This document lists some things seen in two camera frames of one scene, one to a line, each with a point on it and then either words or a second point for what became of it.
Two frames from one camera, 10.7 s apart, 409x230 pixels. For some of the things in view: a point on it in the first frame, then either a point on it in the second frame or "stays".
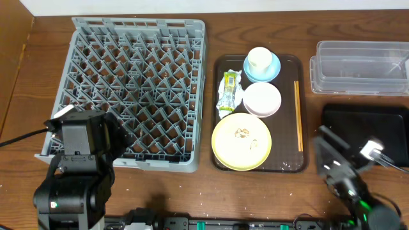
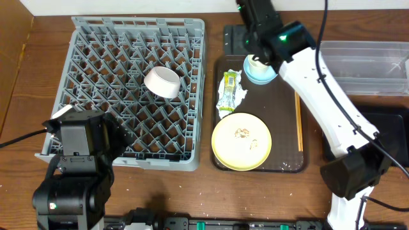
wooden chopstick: (298, 116) stays
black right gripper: (334, 168) → (264, 55)
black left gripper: (115, 137) stays
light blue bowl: (273, 72) stays
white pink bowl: (262, 99) → (163, 82)
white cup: (259, 59) stays
